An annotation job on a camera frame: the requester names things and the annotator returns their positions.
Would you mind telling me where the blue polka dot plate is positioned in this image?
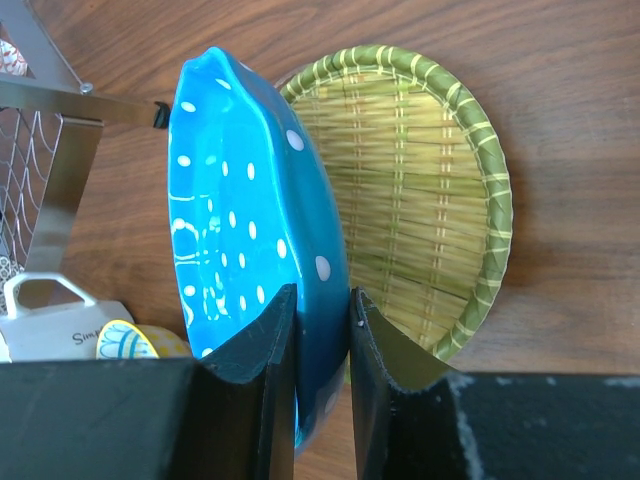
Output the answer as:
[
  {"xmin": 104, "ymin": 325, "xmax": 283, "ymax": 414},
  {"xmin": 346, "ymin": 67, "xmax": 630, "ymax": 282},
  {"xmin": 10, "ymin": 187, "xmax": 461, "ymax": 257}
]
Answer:
[{"xmin": 167, "ymin": 47, "xmax": 350, "ymax": 451}]

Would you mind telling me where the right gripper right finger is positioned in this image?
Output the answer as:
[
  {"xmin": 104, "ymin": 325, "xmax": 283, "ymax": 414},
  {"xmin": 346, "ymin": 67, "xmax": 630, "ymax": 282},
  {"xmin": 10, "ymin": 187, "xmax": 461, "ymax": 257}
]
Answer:
[{"xmin": 350, "ymin": 288, "xmax": 639, "ymax": 479}]

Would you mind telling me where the yellow patterned plate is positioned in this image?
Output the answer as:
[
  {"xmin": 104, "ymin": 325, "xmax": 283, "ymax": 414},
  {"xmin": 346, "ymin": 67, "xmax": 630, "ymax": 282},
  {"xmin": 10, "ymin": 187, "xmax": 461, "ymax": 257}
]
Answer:
[{"xmin": 277, "ymin": 45, "xmax": 513, "ymax": 361}]

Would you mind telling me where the metal dish rack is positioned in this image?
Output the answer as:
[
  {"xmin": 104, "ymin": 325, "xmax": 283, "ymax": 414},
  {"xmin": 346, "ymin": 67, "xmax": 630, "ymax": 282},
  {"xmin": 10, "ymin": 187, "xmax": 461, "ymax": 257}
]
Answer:
[{"xmin": 1, "ymin": 1, "xmax": 171, "ymax": 272}]

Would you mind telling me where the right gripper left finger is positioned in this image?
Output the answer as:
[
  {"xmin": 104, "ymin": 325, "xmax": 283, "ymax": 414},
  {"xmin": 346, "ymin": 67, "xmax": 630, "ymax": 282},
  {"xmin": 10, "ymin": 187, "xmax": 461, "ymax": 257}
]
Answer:
[{"xmin": 1, "ymin": 284, "xmax": 297, "ymax": 479}]

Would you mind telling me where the white cup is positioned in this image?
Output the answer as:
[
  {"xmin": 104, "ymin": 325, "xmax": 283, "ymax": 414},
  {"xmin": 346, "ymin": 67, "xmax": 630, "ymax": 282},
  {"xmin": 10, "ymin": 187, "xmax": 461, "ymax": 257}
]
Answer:
[{"xmin": 1, "ymin": 272, "xmax": 133, "ymax": 363}]

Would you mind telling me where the small daisy bowl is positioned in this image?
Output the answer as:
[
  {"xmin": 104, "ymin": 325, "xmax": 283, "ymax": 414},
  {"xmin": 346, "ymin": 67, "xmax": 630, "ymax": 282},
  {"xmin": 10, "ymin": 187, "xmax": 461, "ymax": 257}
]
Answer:
[{"xmin": 95, "ymin": 319, "xmax": 192, "ymax": 360}]

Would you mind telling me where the orange patterned cup in rack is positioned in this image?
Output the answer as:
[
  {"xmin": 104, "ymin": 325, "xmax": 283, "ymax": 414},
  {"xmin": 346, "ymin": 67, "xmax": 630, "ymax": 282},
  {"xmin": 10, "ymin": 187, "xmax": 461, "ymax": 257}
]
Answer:
[{"xmin": 0, "ymin": 39, "xmax": 28, "ymax": 76}]

